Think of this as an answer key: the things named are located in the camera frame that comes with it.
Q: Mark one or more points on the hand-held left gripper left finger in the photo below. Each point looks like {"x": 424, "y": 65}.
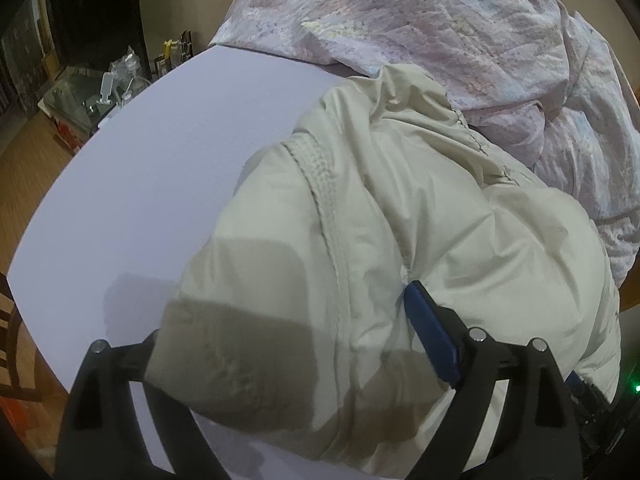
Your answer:
{"x": 135, "y": 360}

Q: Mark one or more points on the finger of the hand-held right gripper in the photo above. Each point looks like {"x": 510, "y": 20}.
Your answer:
{"x": 582, "y": 391}

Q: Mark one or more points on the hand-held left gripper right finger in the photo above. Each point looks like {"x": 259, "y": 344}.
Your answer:
{"x": 430, "y": 335}

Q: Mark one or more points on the pale green puffer jacket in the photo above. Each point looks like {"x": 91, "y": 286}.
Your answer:
{"x": 400, "y": 210}

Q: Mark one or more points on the wooden chair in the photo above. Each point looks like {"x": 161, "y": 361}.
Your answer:
{"x": 15, "y": 340}

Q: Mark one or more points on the bed with lavender sheet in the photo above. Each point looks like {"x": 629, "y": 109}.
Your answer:
{"x": 150, "y": 185}

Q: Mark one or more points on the red box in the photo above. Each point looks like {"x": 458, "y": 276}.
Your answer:
{"x": 67, "y": 135}

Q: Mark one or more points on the glass side table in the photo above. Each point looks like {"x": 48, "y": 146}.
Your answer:
{"x": 70, "y": 95}

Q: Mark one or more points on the white phone stand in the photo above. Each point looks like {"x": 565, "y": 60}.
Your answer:
{"x": 106, "y": 87}

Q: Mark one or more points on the clear plastic bag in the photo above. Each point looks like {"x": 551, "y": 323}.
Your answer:
{"x": 127, "y": 67}

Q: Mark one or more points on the pink floral quilt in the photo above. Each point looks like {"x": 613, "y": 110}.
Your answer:
{"x": 475, "y": 35}

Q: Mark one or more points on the group of small bottles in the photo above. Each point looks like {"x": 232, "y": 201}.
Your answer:
{"x": 172, "y": 50}

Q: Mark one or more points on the dark curtain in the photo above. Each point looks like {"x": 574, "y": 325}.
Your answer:
{"x": 95, "y": 5}

